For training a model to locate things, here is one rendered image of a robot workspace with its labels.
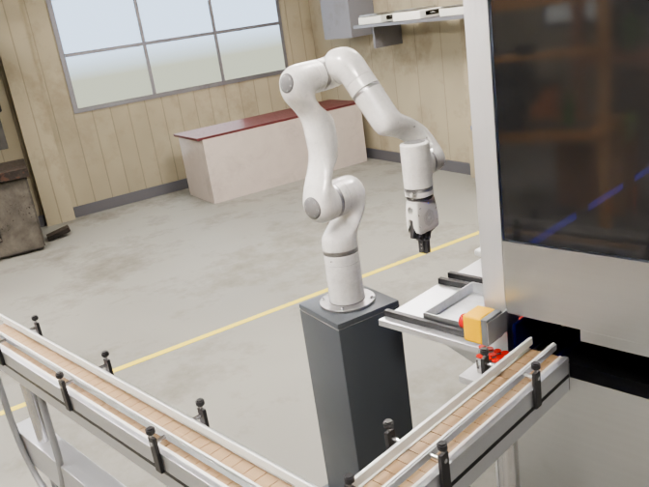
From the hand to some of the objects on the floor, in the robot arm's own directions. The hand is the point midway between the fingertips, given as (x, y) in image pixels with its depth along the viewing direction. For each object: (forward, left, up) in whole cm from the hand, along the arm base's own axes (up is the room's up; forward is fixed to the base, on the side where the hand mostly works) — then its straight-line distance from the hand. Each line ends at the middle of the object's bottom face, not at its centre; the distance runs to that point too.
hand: (424, 245), depth 207 cm
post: (+32, -3, -110) cm, 115 cm away
